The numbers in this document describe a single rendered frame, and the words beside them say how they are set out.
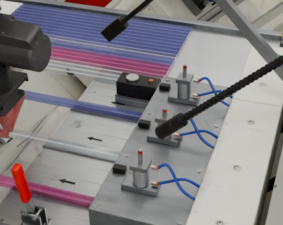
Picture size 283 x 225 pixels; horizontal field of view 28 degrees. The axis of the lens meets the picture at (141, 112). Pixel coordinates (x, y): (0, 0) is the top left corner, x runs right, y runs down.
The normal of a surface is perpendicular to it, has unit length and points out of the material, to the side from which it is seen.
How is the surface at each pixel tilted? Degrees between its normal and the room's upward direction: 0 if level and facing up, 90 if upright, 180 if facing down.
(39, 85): 0
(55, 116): 0
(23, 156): 0
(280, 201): 90
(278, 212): 90
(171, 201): 46
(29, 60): 86
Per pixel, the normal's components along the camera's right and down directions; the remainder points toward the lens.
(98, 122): -0.02, -0.80
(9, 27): -0.04, -0.62
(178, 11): 0.67, -0.43
